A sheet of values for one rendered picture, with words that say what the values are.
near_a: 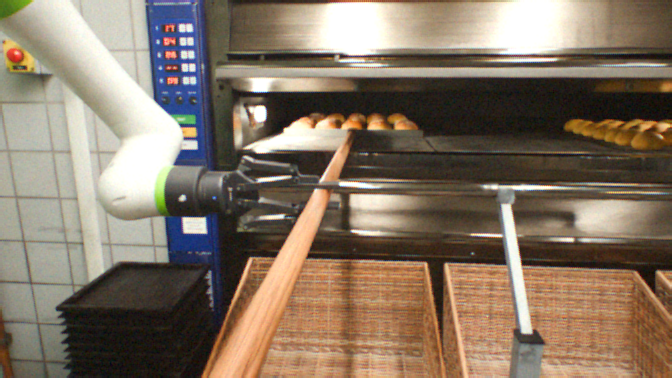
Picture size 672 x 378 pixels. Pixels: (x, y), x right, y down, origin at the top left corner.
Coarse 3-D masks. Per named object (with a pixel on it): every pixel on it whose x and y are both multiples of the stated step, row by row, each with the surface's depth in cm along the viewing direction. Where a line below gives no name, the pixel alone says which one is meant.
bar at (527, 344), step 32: (288, 192) 97; (352, 192) 95; (384, 192) 95; (416, 192) 94; (448, 192) 93; (480, 192) 93; (512, 192) 91; (544, 192) 91; (576, 192) 91; (608, 192) 90; (640, 192) 90; (512, 224) 89; (512, 256) 86; (512, 288) 83; (512, 352) 79
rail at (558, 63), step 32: (224, 64) 115; (256, 64) 114; (288, 64) 113; (320, 64) 112; (352, 64) 112; (384, 64) 111; (416, 64) 110; (448, 64) 109; (480, 64) 109; (512, 64) 108; (544, 64) 107; (576, 64) 107; (608, 64) 106; (640, 64) 105
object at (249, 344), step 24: (336, 168) 94; (312, 216) 60; (288, 240) 51; (312, 240) 56; (288, 264) 45; (264, 288) 39; (288, 288) 41; (264, 312) 35; (240, 336) 32; (264, 336) 33; (240, 360) 29
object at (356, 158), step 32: (288, 160) 133; (320, 160) 132; (352, 160) 132; (384, 160) 131; (416, 160) 130; (448, 160) 129; (480, 160) 128; (512, 160) 127; (544, 160) 126; (576, 160) 126; (608, 160) 125; (640, 160) 124
